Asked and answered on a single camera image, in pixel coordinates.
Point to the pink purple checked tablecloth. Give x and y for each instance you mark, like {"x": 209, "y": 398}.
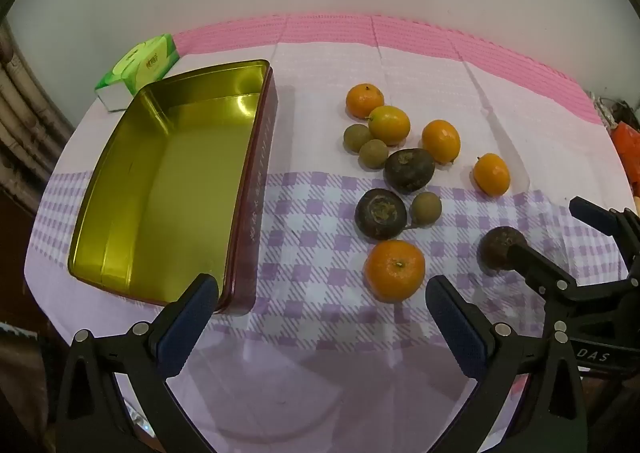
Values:
{"x": 325, "y": 63}

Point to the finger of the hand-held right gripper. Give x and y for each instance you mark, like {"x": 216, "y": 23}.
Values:
{"x": 535, "y": 265}
{"x": 592, "y": 215}

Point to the brown longan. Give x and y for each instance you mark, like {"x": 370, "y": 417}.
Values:
{"x": 373, "y": 155}
{"x": 355, "y": 137}
{"x": 426, "y": 208}

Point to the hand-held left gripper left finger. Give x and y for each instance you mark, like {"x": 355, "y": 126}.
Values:
{"x": 187, "y": 328}

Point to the gold rectangular tin box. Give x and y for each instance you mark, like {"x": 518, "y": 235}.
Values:
{"x": 175, "y": 183}

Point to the dark brown water chestnut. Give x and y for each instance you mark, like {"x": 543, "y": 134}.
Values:
{"x": 492, "y": 248}
{"x": 380, "y": 213}
{"x": 409, "y": 170}

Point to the red orange packet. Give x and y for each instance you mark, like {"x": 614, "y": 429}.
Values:
{"x": 627, "y": 145}

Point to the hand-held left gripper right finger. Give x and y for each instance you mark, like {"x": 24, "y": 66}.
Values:
{"x": 455, "y": 328}

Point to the small orange tangerine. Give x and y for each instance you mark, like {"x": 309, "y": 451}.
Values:
{"x": 492, "y": 175}
{"x": 441, "y": 140}
{"x": 365, "y": 100}

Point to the green tissue pack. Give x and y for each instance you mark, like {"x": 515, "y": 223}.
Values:
{"x": 145, "y": 58}

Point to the beige patterned curtain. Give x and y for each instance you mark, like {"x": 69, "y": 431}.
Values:
{"x": 25, "y": 98}

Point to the large orange tangerine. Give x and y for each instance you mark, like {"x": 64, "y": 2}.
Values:
{"x": 395, "y": 270}

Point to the yellowish orange tangerine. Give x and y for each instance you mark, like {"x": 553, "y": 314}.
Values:
{"x": 390, "y": 125}

